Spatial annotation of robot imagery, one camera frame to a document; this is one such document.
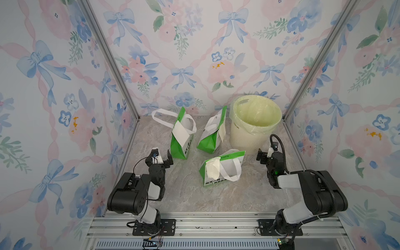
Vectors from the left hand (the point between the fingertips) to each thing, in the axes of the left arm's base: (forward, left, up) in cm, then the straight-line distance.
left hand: (161, 151), depth 89 cm
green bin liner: (+22, -56, +9) cm, 60 cm away
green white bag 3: (-13, -35, +6) cm, 38 cm away
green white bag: (+9, -13, +11) cm, 19 cm away
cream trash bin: (+3, -46, +7) cm, 46 cm away
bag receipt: (+4, -12, +11) cm, 16 cm away
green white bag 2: (+5, -30, +10) cm, 32 cm away
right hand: (+4, -64, -3) cm, 64 cm away
